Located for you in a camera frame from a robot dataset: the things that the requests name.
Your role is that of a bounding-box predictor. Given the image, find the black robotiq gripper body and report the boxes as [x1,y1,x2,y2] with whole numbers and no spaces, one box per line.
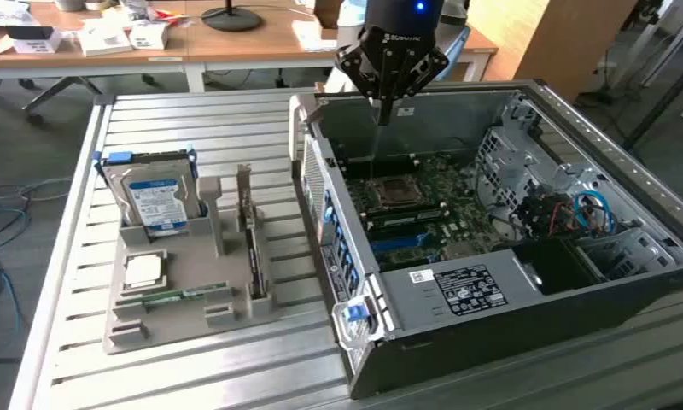
[358,0,438,93]

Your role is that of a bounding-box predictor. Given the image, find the graphics card with metal bracket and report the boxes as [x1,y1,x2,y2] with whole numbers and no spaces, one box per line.
[235,163,270,300]

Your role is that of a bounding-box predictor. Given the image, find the white paper stack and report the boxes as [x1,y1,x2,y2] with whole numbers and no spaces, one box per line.
[291,19,340,53]

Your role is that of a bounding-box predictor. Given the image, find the black monitor stand base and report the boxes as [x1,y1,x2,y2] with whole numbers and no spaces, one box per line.
[199,0,263,33]

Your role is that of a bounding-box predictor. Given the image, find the perforated metal drive cage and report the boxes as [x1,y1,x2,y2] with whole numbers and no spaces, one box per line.
[475,96,553,206]

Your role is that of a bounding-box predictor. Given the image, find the wooden cabinet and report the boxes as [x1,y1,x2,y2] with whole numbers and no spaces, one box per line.
[466,0,641,103]

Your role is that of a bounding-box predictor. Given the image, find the metal CPU socket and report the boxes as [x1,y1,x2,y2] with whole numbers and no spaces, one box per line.
[363,174,427,210]

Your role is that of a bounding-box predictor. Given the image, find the small white labelled box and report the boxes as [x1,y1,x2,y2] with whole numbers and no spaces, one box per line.
[127,20,170,50]

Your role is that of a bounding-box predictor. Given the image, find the installed green RAM stick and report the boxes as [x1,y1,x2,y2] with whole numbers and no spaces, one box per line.
[366,207,450,230]

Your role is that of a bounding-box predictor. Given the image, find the green motherboard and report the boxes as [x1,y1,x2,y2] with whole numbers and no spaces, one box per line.
[340,153,513,272]

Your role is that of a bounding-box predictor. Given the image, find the black metal pole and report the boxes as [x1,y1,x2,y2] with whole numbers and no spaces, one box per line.
[619,38,683,150]

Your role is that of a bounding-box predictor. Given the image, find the blue expansion slot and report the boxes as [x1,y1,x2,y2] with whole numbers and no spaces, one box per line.
[371,234,432,254]

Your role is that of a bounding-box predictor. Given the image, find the large white cardboard box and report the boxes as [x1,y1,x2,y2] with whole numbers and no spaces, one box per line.
[76,19,134,57]

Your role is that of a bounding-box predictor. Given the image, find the hard disk blue label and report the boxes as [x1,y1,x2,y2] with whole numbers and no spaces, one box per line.
[91,143,204,238]

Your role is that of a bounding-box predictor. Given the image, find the wooden office desk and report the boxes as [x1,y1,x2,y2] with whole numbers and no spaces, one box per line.
[0,0,499,93]

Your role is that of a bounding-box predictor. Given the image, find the blue slot cover retainer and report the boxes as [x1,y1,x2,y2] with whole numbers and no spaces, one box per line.
[319,190,358,300]

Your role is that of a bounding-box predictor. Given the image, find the grey desk leg with castor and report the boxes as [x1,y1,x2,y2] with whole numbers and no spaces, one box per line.
[20,76,103,125]

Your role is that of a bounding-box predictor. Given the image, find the grey parts rack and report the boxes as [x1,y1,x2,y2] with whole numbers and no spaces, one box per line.
[100,164,280,355]

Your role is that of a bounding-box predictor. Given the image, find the open black white box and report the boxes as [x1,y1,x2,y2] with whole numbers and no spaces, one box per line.
[0,25,63,56]

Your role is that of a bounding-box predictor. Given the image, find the grey power supply unit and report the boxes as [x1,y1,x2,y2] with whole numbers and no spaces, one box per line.
[374,250,545,337]

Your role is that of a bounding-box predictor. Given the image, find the grey metal disk bay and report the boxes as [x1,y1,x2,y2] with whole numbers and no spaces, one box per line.
[573,225,681,285]

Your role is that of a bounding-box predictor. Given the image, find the blue case latch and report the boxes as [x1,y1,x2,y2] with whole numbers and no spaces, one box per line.
[340,301,372,322]

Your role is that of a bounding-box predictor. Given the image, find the silver CPU chip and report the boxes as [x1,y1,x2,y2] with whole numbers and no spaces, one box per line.
[122,255,168,292]

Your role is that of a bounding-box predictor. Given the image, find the crumpled white printed paper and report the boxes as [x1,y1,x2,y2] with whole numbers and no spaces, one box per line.
[0,0,40,29]

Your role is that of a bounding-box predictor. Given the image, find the loose green RAM stick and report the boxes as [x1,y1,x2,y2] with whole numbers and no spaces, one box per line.
[114,280,230,307]

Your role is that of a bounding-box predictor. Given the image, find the black open PC case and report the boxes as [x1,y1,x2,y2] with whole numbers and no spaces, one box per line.
[287,78,683,401]

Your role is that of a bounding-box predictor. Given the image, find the red orange power wires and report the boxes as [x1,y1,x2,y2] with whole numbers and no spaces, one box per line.
[548,200,579,238]

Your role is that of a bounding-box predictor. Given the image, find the blue data wire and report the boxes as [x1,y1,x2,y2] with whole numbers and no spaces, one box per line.
[571,190,616,237]

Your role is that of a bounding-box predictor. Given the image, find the grey floor cable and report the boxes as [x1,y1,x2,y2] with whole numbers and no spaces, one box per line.
[0,177,74,202]

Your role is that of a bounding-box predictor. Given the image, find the blue floor cable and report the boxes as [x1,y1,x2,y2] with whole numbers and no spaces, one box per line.
[0,187,32,366]

